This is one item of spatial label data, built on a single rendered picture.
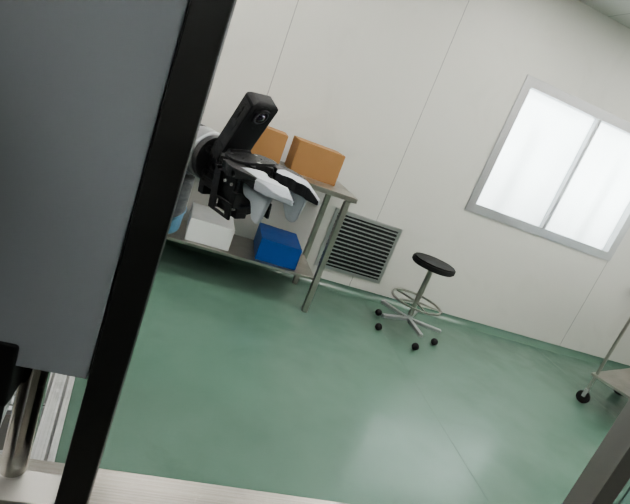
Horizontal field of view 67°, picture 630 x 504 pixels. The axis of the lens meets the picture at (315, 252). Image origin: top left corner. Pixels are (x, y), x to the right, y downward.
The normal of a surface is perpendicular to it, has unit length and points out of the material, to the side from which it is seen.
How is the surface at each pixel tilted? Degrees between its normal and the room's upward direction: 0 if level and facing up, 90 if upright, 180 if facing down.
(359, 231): 90
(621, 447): 90
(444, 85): 90
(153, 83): 90
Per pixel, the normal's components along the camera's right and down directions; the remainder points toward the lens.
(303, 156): 0.19, 0.35
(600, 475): -0.92, -0.28
